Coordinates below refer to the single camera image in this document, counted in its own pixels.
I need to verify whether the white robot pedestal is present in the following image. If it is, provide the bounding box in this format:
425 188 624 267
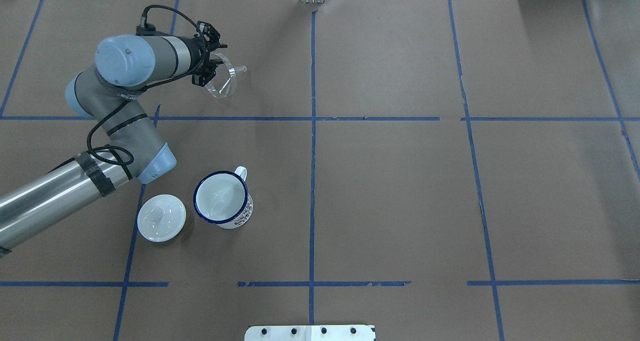
244 324 377 341

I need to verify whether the white enamel cup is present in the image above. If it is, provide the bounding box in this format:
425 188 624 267
192 166 254 230

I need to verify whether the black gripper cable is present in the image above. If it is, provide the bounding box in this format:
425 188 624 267
86 4 213 168

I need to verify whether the clear plastic funnel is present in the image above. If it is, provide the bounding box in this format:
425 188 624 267
205 52 248 100

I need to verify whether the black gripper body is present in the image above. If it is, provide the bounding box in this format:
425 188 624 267
187 35 213 75

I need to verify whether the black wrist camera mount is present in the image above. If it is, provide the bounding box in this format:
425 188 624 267
196 20 221 45

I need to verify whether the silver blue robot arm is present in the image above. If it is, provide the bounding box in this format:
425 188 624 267
0 31 226 257

